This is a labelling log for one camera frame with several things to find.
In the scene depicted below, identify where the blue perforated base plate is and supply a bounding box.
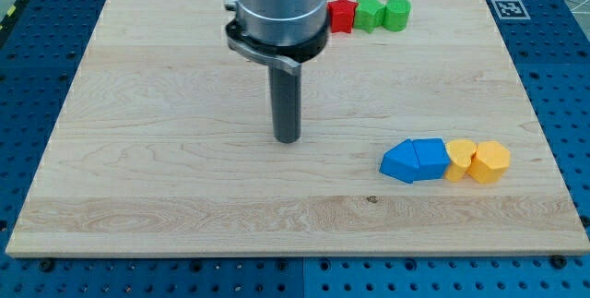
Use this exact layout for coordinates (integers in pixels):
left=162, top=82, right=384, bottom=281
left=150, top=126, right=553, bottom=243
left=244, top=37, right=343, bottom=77
left=1, top=0, right=589, bottom=297

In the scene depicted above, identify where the white fiducial marker tag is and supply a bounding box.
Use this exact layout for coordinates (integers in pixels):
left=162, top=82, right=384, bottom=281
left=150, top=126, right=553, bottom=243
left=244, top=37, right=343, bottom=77
left=491, top=0, right=530, bottom=20

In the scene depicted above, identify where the yellow hexagon block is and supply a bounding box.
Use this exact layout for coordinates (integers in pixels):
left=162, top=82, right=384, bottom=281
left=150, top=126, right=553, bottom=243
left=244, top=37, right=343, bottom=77
left=466, top=140, right=511, bottom=184

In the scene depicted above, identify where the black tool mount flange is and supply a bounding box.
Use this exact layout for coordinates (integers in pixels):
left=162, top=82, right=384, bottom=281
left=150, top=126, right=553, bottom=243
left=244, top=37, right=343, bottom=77
left=225, top=14, right=330, bottom=75

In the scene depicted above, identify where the blue cube block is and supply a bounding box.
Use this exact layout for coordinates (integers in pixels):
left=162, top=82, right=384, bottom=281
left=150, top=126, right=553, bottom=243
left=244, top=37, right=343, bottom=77
left=412, top=138, right=450, bottom=181

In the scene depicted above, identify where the green star block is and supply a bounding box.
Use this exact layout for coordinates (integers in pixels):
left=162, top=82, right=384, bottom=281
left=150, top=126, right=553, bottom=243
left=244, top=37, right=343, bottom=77
left=353, top=0, right=385, bottom=33

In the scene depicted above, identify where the red star block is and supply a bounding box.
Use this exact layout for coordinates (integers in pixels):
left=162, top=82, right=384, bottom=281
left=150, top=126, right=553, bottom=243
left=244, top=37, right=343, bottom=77
left=327, top=0, right=358, bottom=33

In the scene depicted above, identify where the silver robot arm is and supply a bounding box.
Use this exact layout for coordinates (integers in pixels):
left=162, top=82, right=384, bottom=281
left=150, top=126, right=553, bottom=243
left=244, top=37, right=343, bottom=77
left=224, top=0, right=329, bottom=144

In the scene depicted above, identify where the yellow heart block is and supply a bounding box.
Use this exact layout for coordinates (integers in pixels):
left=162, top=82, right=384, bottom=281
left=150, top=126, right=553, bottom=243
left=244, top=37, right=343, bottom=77
left=443, top=139, right=477, bottom=182

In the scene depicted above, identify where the green cylinder block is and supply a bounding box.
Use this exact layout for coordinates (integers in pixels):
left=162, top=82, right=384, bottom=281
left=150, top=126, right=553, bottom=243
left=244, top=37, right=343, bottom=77
left=382, top=0, right=411, bottom=32

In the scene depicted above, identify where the light wooden board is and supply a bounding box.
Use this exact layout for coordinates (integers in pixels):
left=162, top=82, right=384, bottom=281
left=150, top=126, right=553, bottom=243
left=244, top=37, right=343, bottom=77
left=6, top=0, right=589, bottom=258

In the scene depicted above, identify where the blue pentagon block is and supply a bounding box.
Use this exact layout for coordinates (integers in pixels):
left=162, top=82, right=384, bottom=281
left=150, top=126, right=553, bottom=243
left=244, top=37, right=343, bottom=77
left=379, top=139, right=419, bottom=184

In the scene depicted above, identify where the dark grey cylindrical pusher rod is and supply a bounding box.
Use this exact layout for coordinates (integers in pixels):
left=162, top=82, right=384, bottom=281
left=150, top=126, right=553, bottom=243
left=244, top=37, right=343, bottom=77
left=268, top=67, right=301, bottom=144

